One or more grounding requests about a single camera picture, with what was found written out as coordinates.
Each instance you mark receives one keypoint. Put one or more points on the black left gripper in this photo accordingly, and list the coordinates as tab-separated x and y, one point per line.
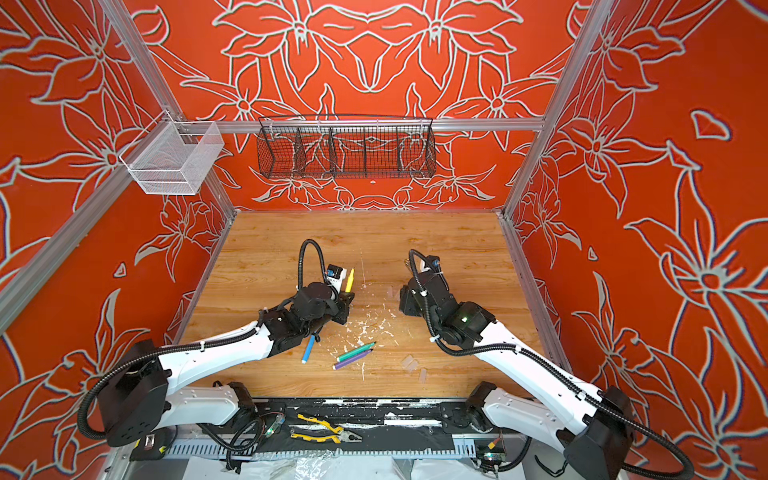
344	303

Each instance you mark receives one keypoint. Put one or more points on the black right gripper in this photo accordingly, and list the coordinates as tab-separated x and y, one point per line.
406	300

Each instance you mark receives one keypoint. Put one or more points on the blue marker pen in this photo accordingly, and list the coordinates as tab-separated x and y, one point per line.
309	348

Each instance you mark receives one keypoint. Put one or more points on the yellow highlighter pen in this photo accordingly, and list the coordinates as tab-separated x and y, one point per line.
349	281

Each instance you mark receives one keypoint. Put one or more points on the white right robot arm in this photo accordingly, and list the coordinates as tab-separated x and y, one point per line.
593	428

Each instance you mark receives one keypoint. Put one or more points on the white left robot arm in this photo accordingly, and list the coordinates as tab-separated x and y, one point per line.
150	387

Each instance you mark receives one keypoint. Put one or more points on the green marker pen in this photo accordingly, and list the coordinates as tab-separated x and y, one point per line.
355	352

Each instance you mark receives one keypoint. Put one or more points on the purple marker pen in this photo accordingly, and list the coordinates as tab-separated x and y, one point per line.
343	363

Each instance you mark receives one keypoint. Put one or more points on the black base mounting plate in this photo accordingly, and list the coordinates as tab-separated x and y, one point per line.
384	423

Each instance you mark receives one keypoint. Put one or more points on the left black tape measure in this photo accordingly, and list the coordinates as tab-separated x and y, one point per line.
154	446

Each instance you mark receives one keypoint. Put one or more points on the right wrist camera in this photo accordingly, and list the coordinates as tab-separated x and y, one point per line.
431	263

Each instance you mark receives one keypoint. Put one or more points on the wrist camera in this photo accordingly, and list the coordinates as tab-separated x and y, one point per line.
335	276
431	263

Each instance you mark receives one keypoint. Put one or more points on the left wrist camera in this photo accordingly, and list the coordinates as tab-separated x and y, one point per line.
335	276

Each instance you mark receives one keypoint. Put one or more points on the yellow handled pliers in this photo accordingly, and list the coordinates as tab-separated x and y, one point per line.
327	432

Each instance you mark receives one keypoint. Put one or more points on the black wire mesh basket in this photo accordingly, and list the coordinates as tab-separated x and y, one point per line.
346	147

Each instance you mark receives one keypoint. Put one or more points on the grey slotted cable duct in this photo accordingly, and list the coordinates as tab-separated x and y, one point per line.
207	449

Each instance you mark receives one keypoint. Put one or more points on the white wire mesh basket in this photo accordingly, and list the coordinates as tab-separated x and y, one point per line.
165	159

